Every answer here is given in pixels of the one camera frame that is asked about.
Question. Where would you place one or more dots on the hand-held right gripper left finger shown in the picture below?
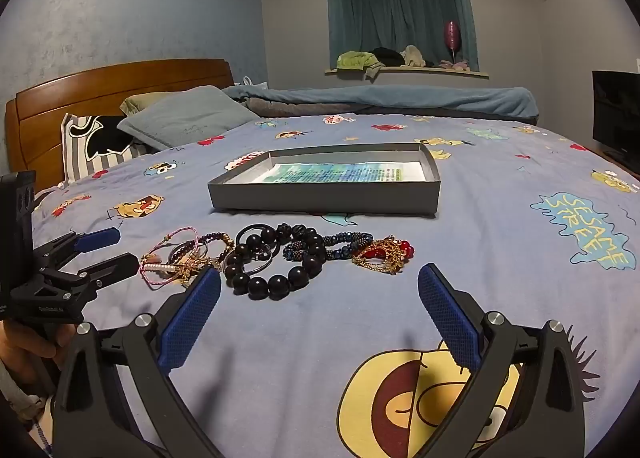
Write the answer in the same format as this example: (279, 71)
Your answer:
(192, 320)

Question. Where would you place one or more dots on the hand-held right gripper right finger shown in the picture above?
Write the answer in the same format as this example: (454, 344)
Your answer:
(447, 320)

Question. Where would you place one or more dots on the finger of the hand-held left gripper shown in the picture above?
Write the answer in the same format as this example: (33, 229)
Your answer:
(100, 239)
(115, 265)

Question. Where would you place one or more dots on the thin silver hoop bangle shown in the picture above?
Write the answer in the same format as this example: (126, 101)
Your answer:
(173, 253)

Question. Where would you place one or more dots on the red and gold jewelry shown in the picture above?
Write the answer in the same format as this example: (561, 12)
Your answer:
(380, 254)

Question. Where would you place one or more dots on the grey cardboard box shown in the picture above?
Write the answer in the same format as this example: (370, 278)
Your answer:
(320, 198)

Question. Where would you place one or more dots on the person's left hand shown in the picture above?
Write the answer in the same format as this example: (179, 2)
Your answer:
(25, 348)

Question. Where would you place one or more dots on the striped pillow with black print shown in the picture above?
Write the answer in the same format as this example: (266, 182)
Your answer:
(80, 153)

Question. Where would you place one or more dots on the blue cartoon printed bedsheet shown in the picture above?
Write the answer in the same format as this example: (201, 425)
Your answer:
(280, 338)

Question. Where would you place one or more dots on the silver bangle with charm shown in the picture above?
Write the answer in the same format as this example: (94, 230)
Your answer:
(268, 262)

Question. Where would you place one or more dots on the pale yellow pillow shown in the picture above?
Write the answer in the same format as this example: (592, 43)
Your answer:
(140, 100)

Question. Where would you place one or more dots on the grey-blue pillow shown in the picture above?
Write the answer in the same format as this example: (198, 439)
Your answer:
(190, 118)

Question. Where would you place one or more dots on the wooden headboard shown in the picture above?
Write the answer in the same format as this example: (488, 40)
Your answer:
(100, 88)

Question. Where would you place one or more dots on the green printed paper sheet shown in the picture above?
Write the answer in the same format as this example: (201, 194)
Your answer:
(340, 172)

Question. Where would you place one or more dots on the grey blanket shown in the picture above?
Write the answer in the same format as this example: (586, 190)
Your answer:
(280, 108)

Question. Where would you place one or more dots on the blue blanket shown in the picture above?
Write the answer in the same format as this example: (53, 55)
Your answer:
(400, 98)

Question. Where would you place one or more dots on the beige cloth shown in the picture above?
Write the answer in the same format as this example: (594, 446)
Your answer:
(412, 56)

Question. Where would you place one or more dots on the black monitor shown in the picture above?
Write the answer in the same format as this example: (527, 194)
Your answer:
(617, 113)

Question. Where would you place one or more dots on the black clothes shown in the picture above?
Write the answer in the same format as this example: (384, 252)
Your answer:
(387, 56)

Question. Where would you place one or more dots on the green cloth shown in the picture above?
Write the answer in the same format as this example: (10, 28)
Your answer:
(355, 59)

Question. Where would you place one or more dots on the pink balloon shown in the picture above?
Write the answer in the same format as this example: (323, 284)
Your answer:
(452, 35)

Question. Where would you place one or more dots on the teal curtain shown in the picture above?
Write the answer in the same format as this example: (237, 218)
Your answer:
(390, 13)

